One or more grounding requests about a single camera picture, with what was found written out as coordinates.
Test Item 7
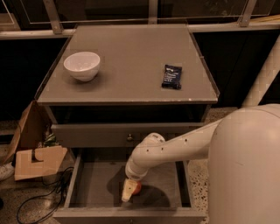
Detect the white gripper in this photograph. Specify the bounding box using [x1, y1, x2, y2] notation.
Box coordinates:
[122, 157, 148, 202]

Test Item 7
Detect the white ceramic bowl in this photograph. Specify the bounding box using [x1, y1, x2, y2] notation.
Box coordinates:
[63, 52, 101, 81]

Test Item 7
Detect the red apple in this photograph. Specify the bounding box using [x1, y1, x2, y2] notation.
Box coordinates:
[132, 181, 142, 195]

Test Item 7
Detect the white post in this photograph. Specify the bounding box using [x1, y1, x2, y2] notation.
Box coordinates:
[241, 36, 280, 108]

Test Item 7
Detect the dark blue snack packet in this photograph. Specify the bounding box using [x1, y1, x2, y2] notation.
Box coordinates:
[162, 65, 182, 90]

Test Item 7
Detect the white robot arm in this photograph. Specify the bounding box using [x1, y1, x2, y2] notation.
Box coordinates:
[125, 104, 280, 224]

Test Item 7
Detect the open grey middle drawer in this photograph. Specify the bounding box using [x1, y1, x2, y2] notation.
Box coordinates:
[53, 148, 206, 224]

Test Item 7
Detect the black cable on floor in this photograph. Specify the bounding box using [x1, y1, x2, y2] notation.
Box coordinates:
[16, 166, 75, 224]

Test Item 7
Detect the white shoe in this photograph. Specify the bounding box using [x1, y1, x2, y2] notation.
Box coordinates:
[0, 163, 15, 181]

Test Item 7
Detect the grey drawer cabinet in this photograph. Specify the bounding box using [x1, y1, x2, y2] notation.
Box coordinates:
[34, 24, 221, 224]

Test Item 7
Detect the metal railing frame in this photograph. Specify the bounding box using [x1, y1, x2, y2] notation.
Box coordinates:
[0, 0, 280, 40]

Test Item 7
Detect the brown cardboard box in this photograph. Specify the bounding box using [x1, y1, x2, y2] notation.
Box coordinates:
[3, 101, 67, 181]

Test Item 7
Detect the grey top drawer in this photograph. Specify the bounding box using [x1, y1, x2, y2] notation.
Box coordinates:
[52, 122, 203, 148]

